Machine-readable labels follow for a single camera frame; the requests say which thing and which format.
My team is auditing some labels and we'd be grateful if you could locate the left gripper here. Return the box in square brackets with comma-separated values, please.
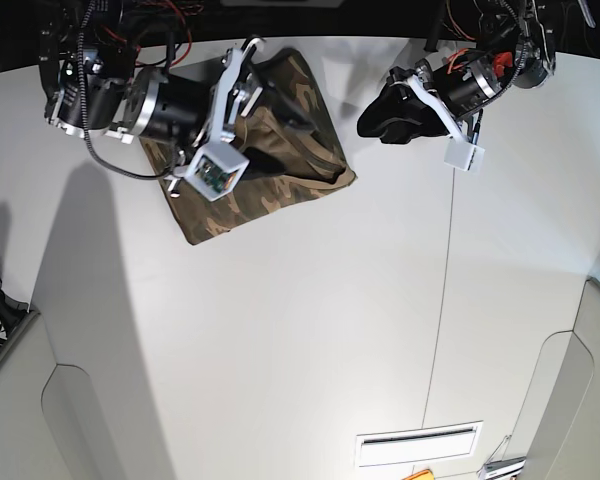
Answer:
[357, 49, 510, 145]

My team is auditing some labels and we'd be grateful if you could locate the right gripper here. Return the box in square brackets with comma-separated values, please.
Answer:
[122, 36, 305, 182]

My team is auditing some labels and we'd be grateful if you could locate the camouflage T-shirt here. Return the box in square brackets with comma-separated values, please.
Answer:
[164, 47, 357, 245]

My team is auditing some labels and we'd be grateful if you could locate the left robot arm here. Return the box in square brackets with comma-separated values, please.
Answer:
[357, 1, 557, 145]

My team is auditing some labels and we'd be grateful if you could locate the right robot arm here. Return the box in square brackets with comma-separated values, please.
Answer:
[35, 1, 315, 201]

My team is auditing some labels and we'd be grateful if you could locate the orange object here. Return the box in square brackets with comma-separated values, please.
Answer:
[404, 469, 435, 480]

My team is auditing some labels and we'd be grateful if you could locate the grey stapler tool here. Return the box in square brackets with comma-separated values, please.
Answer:
[476, 435, 527, 480]

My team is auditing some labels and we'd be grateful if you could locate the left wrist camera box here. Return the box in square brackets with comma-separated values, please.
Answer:
[444, 139, 485, 173]

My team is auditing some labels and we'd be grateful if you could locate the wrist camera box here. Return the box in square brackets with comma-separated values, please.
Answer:
[444, 139, 485, 173]
[183, 142, 249, 202]

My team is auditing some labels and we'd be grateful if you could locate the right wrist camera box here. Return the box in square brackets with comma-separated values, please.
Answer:
[183, 142, 249, 202]

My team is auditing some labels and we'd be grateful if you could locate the black strap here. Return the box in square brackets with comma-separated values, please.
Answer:
[424, 0, 444, 52]

